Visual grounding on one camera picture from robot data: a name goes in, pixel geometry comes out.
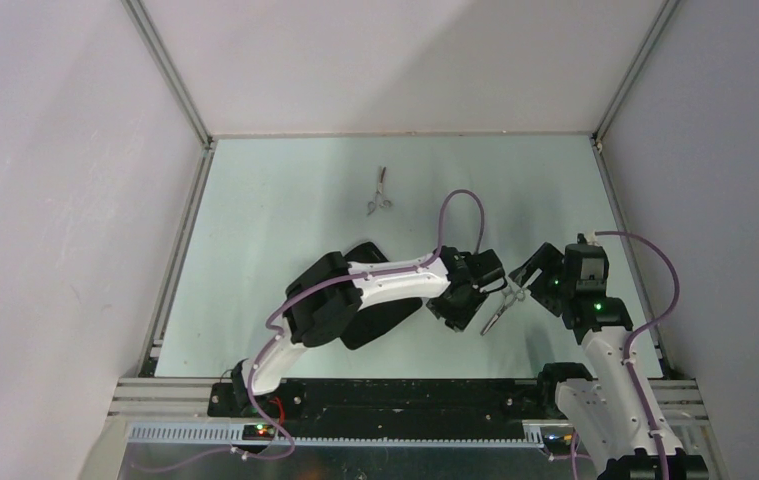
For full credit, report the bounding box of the silver thinning scissors far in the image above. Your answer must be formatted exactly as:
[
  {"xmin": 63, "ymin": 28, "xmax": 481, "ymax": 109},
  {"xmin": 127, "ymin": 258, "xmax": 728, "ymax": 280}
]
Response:
[{"xmin": 367, "ymin": 166, "xmax": 393, "ymax": 216}]

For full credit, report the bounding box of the aluminium front frame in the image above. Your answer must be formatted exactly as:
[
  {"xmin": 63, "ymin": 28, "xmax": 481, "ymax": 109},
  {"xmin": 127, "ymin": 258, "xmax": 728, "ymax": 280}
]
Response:
[{"xmin": 107, "ymin": 376, "xmax": 712, "ymax": 458}]

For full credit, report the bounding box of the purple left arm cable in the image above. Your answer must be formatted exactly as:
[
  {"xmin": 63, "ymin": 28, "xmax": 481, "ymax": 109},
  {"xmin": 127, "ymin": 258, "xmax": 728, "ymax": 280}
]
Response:
[{"xmin": 153, "ymin": 189, "xmax": 488, "ymax": 475}]

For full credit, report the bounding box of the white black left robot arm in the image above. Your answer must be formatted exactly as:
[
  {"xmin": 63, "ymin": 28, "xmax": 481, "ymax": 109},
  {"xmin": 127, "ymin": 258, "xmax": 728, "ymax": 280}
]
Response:
[{"xmin": 231, "ymin": 246, "xmax": 508, "ymax": 417}]

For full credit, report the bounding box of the black zippered tool case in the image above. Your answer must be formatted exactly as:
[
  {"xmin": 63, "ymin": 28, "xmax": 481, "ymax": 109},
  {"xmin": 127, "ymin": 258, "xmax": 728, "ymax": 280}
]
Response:
[{"xmin": 340, "ymin": 241, "xmax": 423, "ymax": 350}]

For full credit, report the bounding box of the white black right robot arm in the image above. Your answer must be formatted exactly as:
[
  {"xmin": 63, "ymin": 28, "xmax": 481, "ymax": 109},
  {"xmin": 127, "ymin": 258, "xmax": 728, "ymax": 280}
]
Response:
[{"xmin": 509, "ymin": 241, "xmax": 710, "ymax": 479}]

